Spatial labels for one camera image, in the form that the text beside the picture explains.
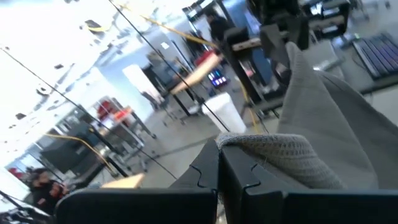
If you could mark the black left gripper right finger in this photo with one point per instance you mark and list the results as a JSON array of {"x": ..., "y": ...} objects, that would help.
[{"x": 280, "y": 208}]

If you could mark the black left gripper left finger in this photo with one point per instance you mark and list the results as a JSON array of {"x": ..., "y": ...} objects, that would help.
[{"x": 140, "y": 205}]

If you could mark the dark grey towel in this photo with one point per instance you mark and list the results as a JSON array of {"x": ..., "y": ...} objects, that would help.
[{"x": 326, "y": 124}]

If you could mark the person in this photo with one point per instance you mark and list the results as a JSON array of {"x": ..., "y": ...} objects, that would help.
[
  {"x": 217, "y": 26},
  {"x": 43, "y": 189}
]

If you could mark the black device with lit keys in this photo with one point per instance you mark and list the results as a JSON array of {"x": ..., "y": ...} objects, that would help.
[{"x": 217, "y": 79}]

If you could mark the metal cart with red items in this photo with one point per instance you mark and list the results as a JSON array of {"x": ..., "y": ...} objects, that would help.
[{"x": 118, "y": 118}]

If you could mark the wooden top desk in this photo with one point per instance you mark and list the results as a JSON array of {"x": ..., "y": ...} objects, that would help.
[{"x": 199, "y": 74}]

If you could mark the white cylindrical bin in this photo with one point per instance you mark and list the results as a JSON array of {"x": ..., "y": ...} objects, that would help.
[{"x": 225, "y": 113}]

